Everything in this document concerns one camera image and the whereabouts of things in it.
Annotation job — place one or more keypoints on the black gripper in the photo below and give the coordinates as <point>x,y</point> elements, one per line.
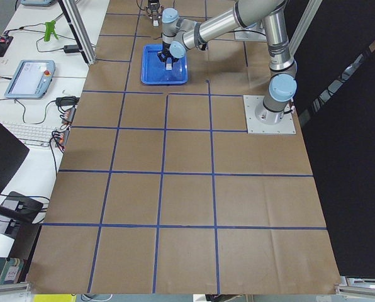
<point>165,54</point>
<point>153,9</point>

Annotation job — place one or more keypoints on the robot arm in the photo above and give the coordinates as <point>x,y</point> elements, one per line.
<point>262,18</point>

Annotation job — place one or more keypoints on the blue plastic tray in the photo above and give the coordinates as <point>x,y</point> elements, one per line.
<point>154,72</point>

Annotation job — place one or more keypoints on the black power adapter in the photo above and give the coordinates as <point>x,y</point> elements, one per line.
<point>70,49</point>

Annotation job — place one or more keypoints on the teach pendant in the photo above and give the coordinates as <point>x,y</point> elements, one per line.
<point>31,79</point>

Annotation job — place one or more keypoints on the white keyboard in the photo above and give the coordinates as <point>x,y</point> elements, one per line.
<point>31,135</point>

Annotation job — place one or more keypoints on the black monitor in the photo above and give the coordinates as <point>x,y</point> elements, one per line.
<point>12,154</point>

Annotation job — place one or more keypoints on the aluminium frame post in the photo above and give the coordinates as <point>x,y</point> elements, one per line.
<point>76,25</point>

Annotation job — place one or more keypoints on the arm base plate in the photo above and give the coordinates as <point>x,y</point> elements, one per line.
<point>260,121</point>

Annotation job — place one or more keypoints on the green handled reach grabber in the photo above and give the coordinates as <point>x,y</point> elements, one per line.
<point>50,31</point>

